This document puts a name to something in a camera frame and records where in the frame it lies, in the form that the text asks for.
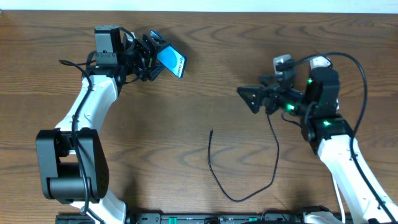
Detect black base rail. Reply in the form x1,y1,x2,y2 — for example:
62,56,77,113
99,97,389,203
55,212,354,224

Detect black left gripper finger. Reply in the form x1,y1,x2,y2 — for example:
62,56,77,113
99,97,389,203
143,34,171,53
146,63,165,82

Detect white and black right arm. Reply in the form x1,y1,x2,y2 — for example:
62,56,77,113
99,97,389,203
237,67,397,223

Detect white USB charger adapter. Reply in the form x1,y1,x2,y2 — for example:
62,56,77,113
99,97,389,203
310,56,333,69

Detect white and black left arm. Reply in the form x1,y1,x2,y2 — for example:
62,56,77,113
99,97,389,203
35,27,186,223

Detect blue Samsung Galaxy smartphone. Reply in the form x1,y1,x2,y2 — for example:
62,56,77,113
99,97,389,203
150,30,187,78

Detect black charger cable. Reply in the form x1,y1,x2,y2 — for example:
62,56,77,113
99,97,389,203
207,113,280,203

